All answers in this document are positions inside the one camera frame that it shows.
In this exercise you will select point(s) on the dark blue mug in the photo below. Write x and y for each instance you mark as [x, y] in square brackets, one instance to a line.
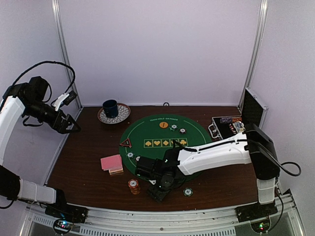
[110, 108]

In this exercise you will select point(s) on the green 20 chip stack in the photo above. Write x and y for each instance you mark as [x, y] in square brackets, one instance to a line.
[187, 192]

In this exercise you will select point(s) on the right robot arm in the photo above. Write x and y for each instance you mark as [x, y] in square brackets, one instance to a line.
[251, 146]

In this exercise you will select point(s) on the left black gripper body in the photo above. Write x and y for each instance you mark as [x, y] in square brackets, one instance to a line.
[55, 125]

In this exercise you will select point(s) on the orange big blind button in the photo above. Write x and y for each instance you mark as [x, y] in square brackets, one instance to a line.
[163, 125]

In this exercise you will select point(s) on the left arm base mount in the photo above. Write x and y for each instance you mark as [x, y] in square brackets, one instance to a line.
[66, 218]

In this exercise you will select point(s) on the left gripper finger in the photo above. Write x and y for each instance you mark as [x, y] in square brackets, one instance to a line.
[68, 131]
[71, 123]

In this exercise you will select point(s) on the red-backed playing card deck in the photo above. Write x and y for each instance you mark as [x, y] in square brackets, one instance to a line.
[113, 164]

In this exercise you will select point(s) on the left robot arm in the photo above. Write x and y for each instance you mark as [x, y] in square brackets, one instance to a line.
[27, 100]

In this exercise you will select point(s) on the red tan chip stack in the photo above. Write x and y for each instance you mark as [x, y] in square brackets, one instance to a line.
[134, 186]

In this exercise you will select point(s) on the left aluminium frame post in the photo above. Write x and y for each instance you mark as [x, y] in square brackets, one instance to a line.
[62, 41]

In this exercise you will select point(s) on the aluminium frame post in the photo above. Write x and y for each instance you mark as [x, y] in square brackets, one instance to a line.
[260, 29]
[62, 41]

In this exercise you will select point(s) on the floral patterned saucer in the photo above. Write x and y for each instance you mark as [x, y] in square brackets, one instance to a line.
[123, 113]

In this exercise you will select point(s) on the round green poker mat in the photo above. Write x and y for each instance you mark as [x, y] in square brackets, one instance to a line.
[151, 141]

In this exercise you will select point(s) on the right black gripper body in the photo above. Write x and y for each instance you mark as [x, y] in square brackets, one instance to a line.
[164, 188]

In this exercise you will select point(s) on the aluminium front rail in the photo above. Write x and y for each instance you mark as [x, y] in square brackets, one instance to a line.
[208, 222]

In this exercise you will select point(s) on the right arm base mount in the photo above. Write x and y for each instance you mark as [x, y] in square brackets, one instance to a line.
[258, 215]

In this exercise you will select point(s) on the red triangular dealer button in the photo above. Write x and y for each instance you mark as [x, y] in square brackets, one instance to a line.
[126, 143]

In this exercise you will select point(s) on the right aluminium frame post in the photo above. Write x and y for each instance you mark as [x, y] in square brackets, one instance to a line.
[260, 29]

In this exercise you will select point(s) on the aluminium poker chip case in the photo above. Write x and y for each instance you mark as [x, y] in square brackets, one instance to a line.
[253, 110]

